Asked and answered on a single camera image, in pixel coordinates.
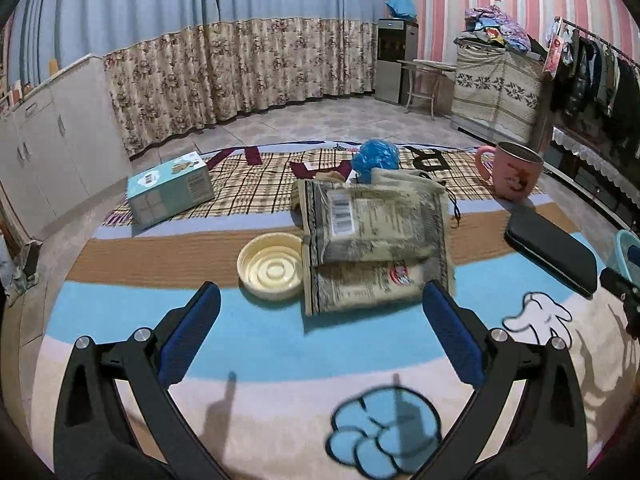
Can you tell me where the cream round plastic lid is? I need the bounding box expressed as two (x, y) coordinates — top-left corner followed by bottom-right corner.
(236, 232), (303, 301)

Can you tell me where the clothes rack with garments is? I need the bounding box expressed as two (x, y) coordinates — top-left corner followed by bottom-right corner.
(539, 16), (639, 166)

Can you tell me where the light blue tissue box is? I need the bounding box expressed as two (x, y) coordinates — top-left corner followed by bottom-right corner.
(126, 152), (215, 229)

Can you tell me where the pink hanging bag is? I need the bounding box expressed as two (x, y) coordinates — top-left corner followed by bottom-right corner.
(542, 21), (565, 78)

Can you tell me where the blue plastic bag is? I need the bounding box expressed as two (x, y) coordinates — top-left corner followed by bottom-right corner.
(352, 139), (399, 184)

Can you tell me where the grey printed snack bag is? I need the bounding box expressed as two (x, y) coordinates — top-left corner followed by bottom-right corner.
(294, 180), (456, 316)

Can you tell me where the grey water dispenser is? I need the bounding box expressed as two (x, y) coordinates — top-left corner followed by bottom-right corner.
(375, 18), (419, 105)

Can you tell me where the low lace covered bench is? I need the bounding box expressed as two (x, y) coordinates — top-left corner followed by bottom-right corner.
(544, 128), (639, 234)

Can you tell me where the pile of folded clothes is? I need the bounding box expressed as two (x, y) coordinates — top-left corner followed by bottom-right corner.
(454, 6), (532, 54)

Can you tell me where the light blue plastic basket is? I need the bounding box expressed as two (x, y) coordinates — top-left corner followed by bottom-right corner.
(610, 230), (640, 285)

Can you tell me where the cloth covered cabinet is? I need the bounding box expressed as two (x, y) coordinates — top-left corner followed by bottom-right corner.
(451, 39), (542, 151)

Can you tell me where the blue and floral curtain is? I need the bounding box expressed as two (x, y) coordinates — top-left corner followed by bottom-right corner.
(1, 0), (383, 155)

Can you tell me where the black textured wallet case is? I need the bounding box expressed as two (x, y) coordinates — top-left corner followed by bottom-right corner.
(503, 206), (598, 299)

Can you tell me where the pink cartoon mug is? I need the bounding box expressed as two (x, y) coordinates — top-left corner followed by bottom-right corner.
(474, 141), (544, 202)

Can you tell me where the white low cabinet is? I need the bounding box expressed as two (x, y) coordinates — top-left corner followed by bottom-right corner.
(1, 54), (132, 238)

